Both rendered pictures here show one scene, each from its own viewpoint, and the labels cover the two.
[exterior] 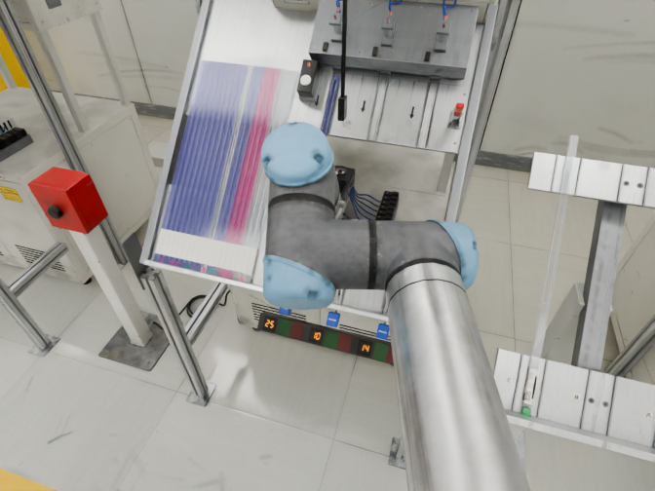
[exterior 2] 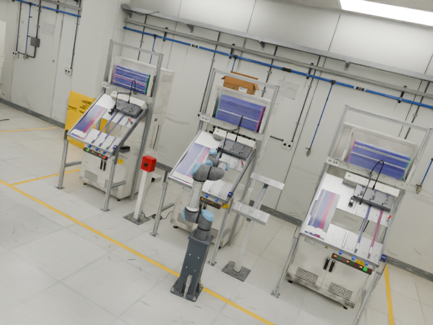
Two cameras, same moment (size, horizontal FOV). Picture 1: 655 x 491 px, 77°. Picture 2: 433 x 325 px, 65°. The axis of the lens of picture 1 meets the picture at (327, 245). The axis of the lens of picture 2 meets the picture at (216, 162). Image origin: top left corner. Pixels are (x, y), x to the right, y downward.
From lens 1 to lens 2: 2.73 m
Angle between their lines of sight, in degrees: 27
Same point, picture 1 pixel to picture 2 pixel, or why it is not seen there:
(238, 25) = (204, 138)
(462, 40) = (246, 152)
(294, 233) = (210, 157)
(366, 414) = not seen: hidden behind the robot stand
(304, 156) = (213, 151)
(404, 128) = (232, 165)
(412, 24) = (238, 147)
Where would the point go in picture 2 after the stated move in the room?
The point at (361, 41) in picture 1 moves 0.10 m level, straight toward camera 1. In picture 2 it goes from (228, 147) to (226, 149)
